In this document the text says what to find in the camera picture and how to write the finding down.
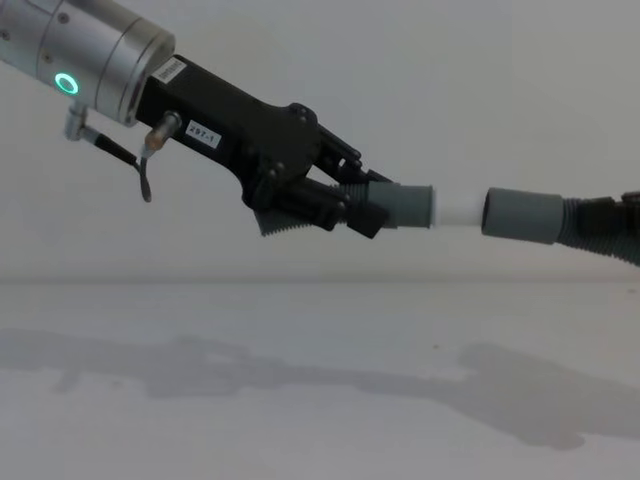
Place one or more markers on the white table cloth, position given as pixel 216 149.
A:
pixel 320 400

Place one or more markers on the white curtain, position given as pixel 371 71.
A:
pixel 450 75

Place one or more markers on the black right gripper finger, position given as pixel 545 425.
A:
pixel 617 215

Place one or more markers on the white plastic connector tube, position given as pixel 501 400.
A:
pixel 460 210

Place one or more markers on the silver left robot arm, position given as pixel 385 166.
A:
pixel 90 45

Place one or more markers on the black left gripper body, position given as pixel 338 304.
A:
pixel 240 135

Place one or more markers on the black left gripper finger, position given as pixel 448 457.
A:
pixel 320 205
pixel 345 160

